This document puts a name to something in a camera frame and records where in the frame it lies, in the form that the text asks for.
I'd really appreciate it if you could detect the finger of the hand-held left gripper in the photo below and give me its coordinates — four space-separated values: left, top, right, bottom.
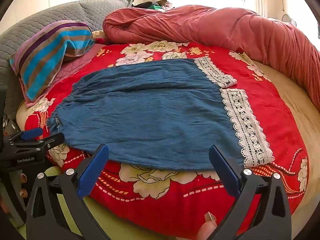
10 132 65 155
4 127 43 144

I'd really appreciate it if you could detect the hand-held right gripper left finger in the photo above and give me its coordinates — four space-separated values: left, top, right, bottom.
25 144 110 240

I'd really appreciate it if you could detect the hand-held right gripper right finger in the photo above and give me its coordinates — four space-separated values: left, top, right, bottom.
209 144 293 240

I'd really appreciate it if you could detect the blue denim pants lace trim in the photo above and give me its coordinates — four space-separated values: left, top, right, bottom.
46 56 275 172

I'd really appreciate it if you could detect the person's left hand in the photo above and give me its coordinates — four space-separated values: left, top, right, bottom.
18 173 28 199

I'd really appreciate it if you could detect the person's right hand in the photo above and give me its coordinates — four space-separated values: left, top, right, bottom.
197 211 218 240

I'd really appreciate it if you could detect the red floral blanket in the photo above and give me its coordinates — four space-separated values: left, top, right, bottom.
24 41 310 239

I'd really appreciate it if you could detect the yellow-green sheet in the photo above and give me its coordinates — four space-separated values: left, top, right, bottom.
15 165 200 240

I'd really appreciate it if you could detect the striped towel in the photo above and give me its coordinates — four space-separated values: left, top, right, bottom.
9 21 94 103

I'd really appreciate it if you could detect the beige bed sheet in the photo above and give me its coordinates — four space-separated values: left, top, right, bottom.
250 60 320 240

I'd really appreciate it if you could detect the grey quilted headboard cushion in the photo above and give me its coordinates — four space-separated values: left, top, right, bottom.
0 0 134 120

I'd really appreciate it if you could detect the dusty red quilt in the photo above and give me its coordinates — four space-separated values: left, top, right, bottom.
102 5 320 110

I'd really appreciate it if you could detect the pile of clothes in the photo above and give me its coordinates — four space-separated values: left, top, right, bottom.
132 0 175 12

